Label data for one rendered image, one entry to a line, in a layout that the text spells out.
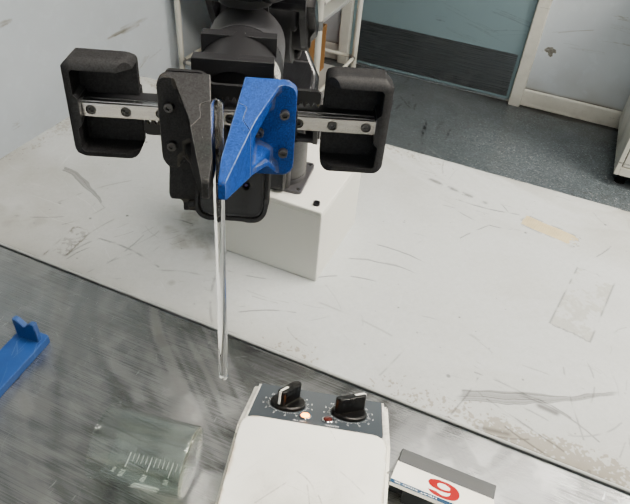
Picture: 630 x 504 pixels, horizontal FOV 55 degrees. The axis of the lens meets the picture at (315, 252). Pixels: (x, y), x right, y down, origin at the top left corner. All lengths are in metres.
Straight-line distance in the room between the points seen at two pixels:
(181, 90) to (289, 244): 0.42
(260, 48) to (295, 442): 0.30
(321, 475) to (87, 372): 0.29
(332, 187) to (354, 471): 0.35
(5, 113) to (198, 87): 1.84
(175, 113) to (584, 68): 3.05
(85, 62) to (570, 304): 0.63
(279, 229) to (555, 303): 0.35
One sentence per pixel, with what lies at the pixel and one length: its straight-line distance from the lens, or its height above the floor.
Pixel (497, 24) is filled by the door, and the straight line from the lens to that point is 3.29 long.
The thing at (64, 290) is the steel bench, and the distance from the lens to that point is 0.77.
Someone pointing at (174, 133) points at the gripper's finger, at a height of 1.24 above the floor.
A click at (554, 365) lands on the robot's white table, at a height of 0.90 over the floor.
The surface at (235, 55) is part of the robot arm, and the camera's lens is 0.38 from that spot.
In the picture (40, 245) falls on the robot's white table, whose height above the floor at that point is 0.90.
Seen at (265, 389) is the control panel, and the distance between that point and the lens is 0.60.
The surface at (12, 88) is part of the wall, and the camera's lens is 2.17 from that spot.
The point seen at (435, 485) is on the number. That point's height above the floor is 0.92.
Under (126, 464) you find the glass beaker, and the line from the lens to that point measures 0.54.
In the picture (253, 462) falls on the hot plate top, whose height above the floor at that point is 0.99.
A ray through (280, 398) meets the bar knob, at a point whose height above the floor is 0.97.
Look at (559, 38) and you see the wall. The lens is 3.29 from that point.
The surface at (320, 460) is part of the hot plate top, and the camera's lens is 0.50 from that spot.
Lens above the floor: 1.42
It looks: 41 degrees down
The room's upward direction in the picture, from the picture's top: 5 degrees clockwise
